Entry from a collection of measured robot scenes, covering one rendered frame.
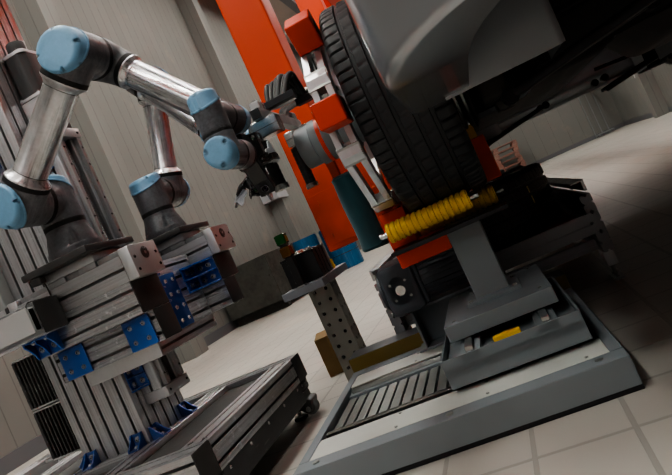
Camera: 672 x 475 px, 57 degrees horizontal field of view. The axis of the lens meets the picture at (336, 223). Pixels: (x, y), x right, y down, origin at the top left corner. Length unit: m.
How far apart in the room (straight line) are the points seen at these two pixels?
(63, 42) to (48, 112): 0.18
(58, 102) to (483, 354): 1.22
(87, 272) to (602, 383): 1.30
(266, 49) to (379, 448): 1.49
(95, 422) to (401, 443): 1.03
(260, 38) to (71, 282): 1.14
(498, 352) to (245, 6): 1.55
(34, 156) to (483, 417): 1.25
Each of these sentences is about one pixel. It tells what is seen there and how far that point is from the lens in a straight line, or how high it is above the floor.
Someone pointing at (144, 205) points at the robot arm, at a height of 0.94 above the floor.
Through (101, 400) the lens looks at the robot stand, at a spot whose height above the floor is 0.41.
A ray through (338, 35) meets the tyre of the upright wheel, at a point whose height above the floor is 1.03.
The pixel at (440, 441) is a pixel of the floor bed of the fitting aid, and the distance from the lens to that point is 1.51.
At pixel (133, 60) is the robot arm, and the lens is 1.74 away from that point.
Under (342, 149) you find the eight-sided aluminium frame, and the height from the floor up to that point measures 0.76.
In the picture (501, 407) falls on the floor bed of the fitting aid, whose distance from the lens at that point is 1.48.
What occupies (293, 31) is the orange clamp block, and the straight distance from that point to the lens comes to 1.72.
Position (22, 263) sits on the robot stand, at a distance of 2.17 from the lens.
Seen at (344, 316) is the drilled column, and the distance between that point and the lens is 2.46.
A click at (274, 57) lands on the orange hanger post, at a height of 1.27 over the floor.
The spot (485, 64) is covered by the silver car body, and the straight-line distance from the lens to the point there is 1.36.
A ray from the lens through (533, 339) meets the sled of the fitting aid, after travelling 1.59.
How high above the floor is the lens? 0.57
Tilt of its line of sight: 1 degrees up
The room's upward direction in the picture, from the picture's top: 24 degrees counter-clockwise
